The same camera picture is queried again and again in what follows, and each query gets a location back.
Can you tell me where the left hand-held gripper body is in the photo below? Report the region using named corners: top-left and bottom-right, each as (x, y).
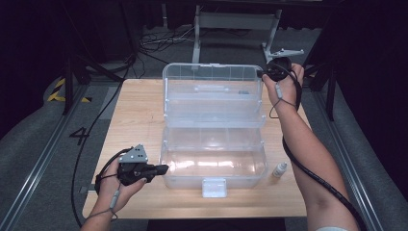
top-left (116, 143), bottom-right (155, 187)

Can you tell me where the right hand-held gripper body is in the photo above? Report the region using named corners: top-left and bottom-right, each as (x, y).
top-left (263, 48), bottom-right (305, 82)

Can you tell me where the clear plastic storage box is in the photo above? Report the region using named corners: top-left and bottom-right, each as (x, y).
top-left (159, 63), bottom-right (269, 198)

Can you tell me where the small white dropper bottle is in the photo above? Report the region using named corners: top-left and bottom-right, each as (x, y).
top-left (272, 161), bottom-right (289, 178)

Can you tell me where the person's right hand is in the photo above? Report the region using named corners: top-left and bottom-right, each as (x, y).
top-left (262, 63), bottom-right (305, 112)

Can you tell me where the person's left hand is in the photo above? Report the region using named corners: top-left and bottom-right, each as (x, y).
top-left (94, 164), bottom-right (148, 216)

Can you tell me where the black metal stand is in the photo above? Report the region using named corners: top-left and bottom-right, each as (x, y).
top-left (302, 54), bottom-right (338, 122)
top-left (62, 52), bottom-right (124, 116)

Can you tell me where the person's dark clothing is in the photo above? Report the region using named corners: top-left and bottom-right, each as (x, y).
top-left (147, 218), bottom-right (287, 231)

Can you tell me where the grey wrist strap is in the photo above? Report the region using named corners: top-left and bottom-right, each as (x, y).
top-left (86, 189), bottom-right (122, 222)
top-left (268, 81), bottom-right (297, 119)

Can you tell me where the grey metal desk frame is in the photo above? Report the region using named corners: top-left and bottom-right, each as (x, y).
top-left (191, 4), bottom-right (283, 76)

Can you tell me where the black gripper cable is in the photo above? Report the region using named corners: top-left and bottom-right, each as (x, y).
top-left (70, 54), bottom-right (136, 227)
top-left (263, 62), bottom-right (369, 231)

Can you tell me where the bundle of floor cables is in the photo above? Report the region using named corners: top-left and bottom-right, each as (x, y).
top-left (139, 25), bottom-right (196, 65)

